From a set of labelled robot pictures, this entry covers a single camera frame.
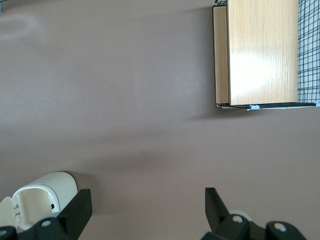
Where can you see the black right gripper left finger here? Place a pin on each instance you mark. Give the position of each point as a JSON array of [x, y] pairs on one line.
[[75, 212]]

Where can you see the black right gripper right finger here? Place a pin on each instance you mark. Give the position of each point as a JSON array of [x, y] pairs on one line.
[[217, 212]]

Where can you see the small cream trash can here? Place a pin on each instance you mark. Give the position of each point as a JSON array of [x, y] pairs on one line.
[[52, 192]]

